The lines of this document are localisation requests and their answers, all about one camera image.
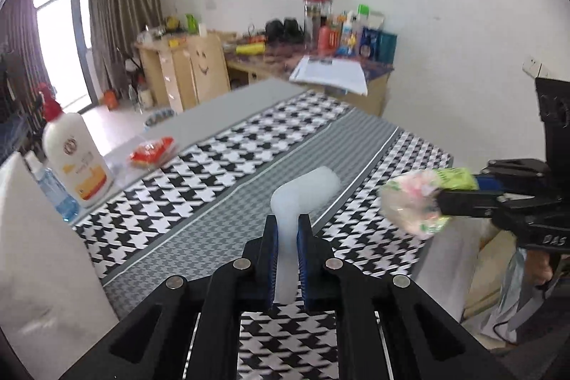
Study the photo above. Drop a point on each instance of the light wooden desk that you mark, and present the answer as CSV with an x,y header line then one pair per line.
x,y
169,73

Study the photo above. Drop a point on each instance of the yellow tube on desk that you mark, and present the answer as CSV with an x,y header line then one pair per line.
x,y
251,49

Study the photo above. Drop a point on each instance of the white styrofoam box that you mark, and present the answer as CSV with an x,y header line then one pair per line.
x,y
53,307

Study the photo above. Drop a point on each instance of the red orange snack packet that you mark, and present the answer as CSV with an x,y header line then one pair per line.
x,y
151,154

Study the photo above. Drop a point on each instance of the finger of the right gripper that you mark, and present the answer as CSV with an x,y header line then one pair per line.
x,y
525,176
481,206

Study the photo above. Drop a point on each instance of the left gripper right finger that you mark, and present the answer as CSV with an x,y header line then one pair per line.
x,y
388,327

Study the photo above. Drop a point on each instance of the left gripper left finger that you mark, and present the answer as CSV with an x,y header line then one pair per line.
x,y
188,329

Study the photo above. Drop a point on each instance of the white foam roll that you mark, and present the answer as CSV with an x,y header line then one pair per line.
x,y
301,195

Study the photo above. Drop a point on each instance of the person right hand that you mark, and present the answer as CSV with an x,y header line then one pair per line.
x,y
537,267

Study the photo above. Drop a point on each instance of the white lotion pump bottle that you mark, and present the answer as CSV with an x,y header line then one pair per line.
x,y
72,154

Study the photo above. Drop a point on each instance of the floral plastic tissue pack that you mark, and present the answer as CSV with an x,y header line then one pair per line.
x,y
408,201

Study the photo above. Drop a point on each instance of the houndstooth table cloth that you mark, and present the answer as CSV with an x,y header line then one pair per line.
x,y
198,210

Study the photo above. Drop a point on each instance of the blue spray bottle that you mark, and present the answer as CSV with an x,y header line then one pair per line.
x,y
53,189

